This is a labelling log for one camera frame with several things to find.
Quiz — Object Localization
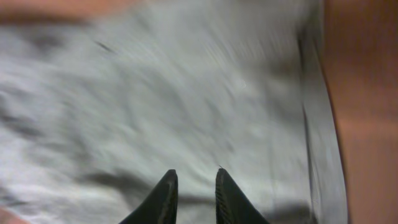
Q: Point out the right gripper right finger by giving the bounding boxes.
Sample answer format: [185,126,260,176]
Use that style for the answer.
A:
[215,168,269,224]

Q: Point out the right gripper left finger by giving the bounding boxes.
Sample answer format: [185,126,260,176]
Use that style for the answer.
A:
[120,169,178,224]

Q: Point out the grey shorts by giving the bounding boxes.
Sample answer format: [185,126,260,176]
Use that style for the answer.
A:
[1,0,348,224]

